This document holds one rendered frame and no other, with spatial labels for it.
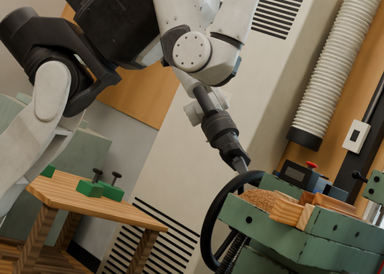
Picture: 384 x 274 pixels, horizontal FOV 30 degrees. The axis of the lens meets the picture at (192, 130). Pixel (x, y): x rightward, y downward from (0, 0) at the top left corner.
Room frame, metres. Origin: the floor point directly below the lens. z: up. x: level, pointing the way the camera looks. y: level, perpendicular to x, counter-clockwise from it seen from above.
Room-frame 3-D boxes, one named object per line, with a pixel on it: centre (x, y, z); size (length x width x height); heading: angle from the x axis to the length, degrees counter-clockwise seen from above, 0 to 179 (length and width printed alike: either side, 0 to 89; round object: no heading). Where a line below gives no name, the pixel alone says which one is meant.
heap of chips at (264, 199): (1.43, -0.21, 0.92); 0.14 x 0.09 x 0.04; 49
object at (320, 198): (1.59, -0.36, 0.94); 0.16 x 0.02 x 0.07; 139
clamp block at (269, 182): (1.69, -0.29, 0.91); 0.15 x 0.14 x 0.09; 139
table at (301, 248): (1.63, -0.36, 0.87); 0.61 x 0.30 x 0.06; 139
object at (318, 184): (1.69, -0.29, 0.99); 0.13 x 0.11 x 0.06; 139
